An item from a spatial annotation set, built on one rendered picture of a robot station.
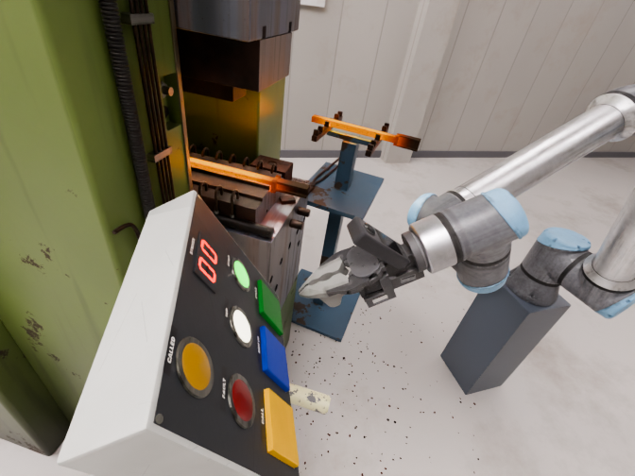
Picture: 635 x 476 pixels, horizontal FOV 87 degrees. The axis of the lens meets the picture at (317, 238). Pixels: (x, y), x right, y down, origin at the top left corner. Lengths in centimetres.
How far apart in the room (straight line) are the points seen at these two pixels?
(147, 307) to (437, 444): 150
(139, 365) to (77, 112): 38
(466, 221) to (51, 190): 67
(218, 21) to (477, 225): 56
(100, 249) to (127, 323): 35
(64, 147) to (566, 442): 206
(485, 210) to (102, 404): 52
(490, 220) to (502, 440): 142
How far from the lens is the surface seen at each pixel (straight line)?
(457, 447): 177
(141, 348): 35
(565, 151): 92
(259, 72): 76
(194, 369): 35
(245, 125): 121
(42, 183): 71
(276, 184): 96
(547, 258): 146
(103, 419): 34
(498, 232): 58
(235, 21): 71
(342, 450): 160
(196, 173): 104
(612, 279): 137
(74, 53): 59
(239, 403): 41
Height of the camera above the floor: 147
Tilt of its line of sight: 37 degrees down
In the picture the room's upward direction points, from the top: 9 degrees clockwise
